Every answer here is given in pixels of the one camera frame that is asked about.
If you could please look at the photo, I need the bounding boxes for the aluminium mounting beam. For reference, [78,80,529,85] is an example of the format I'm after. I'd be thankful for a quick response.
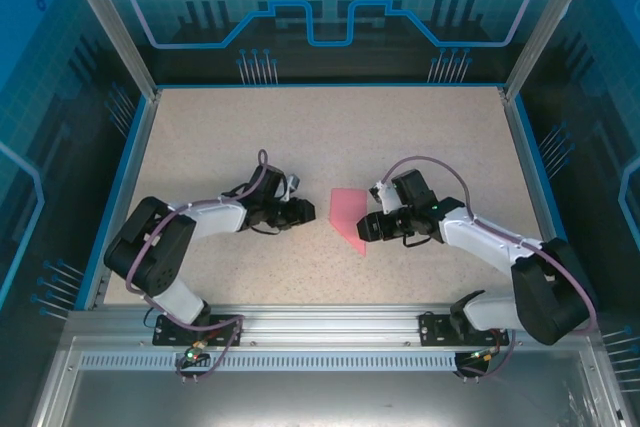
[64,304,601,348]

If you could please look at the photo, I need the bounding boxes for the pink paper sheet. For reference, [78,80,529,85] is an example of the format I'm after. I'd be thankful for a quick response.
[328,187,370,258]

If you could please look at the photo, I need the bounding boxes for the aluminium side rail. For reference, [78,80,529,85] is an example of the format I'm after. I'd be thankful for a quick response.
[82,89,164,312]
[499,86,576,311]

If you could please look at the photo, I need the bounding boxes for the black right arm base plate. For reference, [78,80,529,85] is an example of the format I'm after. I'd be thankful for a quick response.
[418,311,511,348]

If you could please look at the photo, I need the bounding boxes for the blue side trim strip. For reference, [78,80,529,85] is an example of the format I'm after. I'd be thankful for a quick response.
[73,95,150,311]
[513,95,591,311]

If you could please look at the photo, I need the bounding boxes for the grey metal tray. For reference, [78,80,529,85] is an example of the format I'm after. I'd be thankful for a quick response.
[29,336,631,427]

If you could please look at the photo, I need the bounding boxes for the cable connector with green light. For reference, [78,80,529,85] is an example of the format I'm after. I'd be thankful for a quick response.
[183,340,210,364]
[468,345,502,363]

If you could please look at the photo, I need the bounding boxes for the slotted grey cable duct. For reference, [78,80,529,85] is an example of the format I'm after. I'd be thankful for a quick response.
[78,352,501,372]

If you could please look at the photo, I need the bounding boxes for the aluminium corner post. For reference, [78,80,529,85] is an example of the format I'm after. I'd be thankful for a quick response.
[54,0,162,101]
[502,0,604,101]

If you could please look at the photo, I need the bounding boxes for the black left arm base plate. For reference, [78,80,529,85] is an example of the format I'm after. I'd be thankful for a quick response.
[152,313,246,348]

